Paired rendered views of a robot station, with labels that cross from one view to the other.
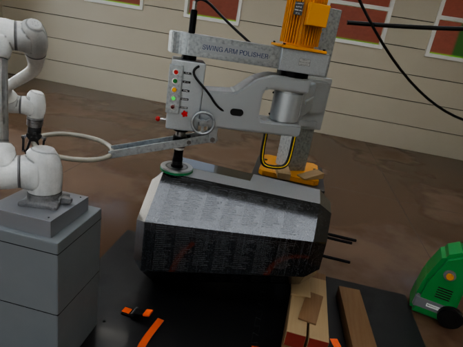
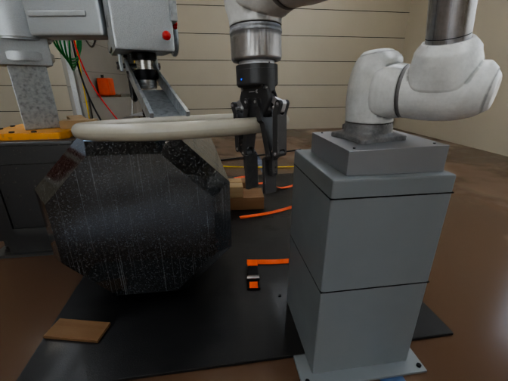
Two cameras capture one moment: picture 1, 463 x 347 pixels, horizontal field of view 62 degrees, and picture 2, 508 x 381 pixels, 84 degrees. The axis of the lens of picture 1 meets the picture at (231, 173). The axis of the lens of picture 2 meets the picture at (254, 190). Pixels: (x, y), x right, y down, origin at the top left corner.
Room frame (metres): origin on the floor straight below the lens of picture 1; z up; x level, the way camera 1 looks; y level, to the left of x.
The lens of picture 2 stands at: (2.34, 1.72, 1.06)
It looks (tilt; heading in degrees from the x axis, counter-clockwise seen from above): 21 degrees down; 254
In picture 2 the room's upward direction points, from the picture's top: straight up
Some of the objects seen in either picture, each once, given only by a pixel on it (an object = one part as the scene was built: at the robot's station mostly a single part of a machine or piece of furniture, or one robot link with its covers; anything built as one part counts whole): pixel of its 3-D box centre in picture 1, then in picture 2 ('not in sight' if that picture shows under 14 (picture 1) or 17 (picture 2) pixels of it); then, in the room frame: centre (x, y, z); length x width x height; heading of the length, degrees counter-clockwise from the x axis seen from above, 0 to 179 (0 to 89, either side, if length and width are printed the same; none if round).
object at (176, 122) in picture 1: (197, 97); (134, 1); (2.44, 0.29, 1.37); 0.36 x 0.22 x 0.45; 101
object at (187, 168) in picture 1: (176, 166); not in sight; (2.43, 0.37, 0.89); 0.21 x 0.21 x 0.01
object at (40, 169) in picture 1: (42, 169); (376, 86); (1.69, 0.89, 1.05); 0.18 x 0.16 x 0.22; 118
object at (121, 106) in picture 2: not in sight; (128, 122); (3.04, -3.51, 0.43); 1.30 x 0.62 x 0.86; 82
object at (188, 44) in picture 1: (247, 55); not in sight; (2.49, 0.02, 1.66); 0.96 x 0.25 x 0.17; 101
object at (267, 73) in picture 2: (34, 133); (257, 91); (2.18, 1.20, 1.04); 0.08 x 0.07 x 0.09; 117
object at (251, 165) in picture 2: not in sight; (251, 171); (2.19, 1.18, 0.89); 0.03 x 0.01 x 0.07; 27
